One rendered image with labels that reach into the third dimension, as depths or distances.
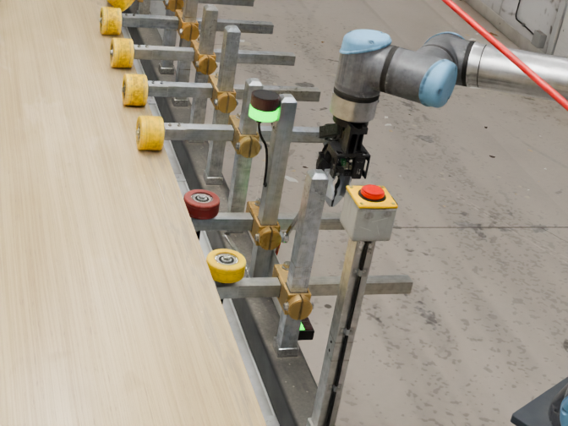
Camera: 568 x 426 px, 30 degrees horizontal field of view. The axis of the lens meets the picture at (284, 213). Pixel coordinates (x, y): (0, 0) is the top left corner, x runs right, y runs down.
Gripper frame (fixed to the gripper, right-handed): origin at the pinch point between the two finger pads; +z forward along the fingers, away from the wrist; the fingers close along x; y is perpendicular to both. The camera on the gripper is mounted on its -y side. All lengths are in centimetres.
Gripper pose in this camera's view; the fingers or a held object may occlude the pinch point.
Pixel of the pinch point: (330, 199)
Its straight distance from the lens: 219.3
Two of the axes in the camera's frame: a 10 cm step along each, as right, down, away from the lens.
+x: 9.5, 0.0, 3.0
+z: -1.5, 8.7, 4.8
